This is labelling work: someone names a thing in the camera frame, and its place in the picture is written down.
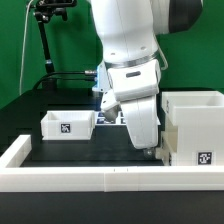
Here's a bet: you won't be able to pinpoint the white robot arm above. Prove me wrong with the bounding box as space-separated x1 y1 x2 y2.
88 0 203 150

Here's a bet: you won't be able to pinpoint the white workspace border frame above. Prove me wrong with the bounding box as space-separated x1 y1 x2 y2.
0 135 224 192

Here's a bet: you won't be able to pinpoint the black cables at base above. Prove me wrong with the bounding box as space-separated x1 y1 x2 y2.
31 69 99 91

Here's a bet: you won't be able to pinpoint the white drawer cabinet frame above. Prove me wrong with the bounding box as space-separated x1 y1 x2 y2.
161 91 224 166

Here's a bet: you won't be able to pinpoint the black camera stand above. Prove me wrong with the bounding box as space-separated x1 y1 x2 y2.
33 0 77 91

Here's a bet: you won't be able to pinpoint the white drawer box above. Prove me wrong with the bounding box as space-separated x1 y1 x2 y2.
156 131 177 166
41 110 95 140

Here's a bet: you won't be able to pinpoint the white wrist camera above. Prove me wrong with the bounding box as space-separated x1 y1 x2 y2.
101 90 119 121

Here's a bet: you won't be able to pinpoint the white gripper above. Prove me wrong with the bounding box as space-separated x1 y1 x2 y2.
121 96 158 158

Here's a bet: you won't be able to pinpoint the white fiducial marker plate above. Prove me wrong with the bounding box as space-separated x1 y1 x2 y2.
94 111 162 127

